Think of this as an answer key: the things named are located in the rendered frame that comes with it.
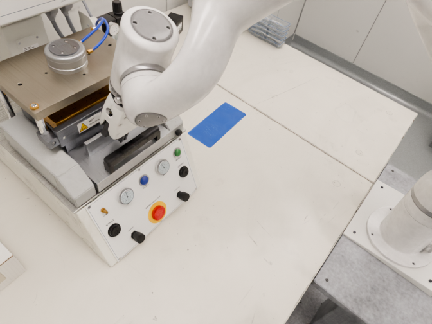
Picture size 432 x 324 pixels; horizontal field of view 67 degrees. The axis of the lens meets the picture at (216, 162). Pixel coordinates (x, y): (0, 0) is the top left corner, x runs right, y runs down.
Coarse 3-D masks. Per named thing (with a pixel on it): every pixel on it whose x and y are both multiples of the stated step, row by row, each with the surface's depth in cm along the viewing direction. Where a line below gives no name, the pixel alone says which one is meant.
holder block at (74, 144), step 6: (24, 114) 76; (30, 120) 76; (102, 126) 76; (90, 132) 74; (96, 132) 75; (78, 138) 72; (84, 138) 73; (72, 144) 71; (78, 144) 73; (66, 150) 71
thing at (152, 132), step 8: (152, 128) 74; (136, 136) 72; (144, 136) 72; (152, 136) 74; (160, 136) 77; (128, 144) 70; (136, 144) 71; (144, 144) 73; (112, 152) 68; (120, 152) 68; (128, 152) 70; (104, 160) 67; (112, 160) 67; (120, 160) 69; (112, 168) 69
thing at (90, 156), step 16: (144, 128) 79; (160, 128) 80; (96, 144) 71; (112, 144) 75; (160, 144) 79; (80, 160) 71; (96, 160) 71; (128, 160) 72; (96, 176) 69; (112, 176) 70
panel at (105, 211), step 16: (176, 144) 85; (176, 160) 86; (128, 176) 75; (160, 176) 83; (176, 176) 88; (192, 176) 93; (112, 192) 73; (144, 192) 80; (160, 192) 84; (176, 192) 89; (192, 192) 94; (96, 208) 71; (112, 208) 74; (128, 208) 78; (144, 208) 82; (96, 224) 72; (112, 224) 75; (128, 224) 79; (144, 224) 83; (112, 240) 76; (128, 240) 80
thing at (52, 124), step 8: (104, 88) 73; (88, 96) 71; (96, 96) 71; (104, 96) 71; (72, 104) 69; (80, 104) 69; (88, 104) 69; (56, 112) 66; (64, 112) 67; (72, 112) 67; (80, 112) 68; (48, 120) 66; (56, 120) 65; (64, 120) 66
